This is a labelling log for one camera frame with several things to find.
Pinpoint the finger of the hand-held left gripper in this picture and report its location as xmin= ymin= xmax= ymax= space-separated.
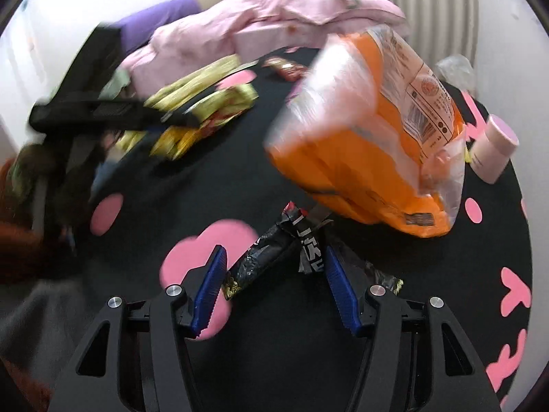
xmin=29 ymin=98 xmax=202 ymax=134

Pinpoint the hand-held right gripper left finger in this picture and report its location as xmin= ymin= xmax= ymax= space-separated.
xmin=47 ymin=244 xmax=234 ymax=412

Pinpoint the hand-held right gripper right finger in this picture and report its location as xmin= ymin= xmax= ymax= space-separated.
xmin=324 ymin=244 xmax=502 ymax=412

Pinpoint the black snack wrapper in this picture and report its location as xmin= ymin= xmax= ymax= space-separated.
xmin=221 ymin=201 xmax=404 ymax=301

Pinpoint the yellow snack packet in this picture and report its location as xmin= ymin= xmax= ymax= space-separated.
xmin=143 ymin=54 xmax=243 ymax=110
xmin=189 ymin=83 xmax=260 ymax=127
xmin=148 ymin=126 xmax=207 ymax=161

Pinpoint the purple cloth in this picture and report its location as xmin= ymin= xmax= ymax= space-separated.
xmin=116 ymin=0 xmax=204 ymax=54

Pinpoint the black cloth with pink print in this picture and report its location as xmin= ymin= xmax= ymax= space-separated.
xmin=86 ymin=45 xmax=535 ymax=412

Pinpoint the orange snack bag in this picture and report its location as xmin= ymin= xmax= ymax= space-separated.
xmin=264 ymin=23 xmax=468 ymax=239

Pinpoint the pink quilt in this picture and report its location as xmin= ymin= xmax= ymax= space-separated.
xmin=118 ymin=0 xmax=410 ymax=95

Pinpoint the small red snack wrapper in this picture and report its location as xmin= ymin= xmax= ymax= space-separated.
xmin=261 ymin=56 xmax=309 ymax=82

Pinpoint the clear plastic bag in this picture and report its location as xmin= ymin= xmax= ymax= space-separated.
xmin=435 ymin=54 xmax=477 ymax=95

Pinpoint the pleated curtain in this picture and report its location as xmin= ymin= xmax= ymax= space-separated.
xmin=229 ymin=0 xmax=479 ymax=78

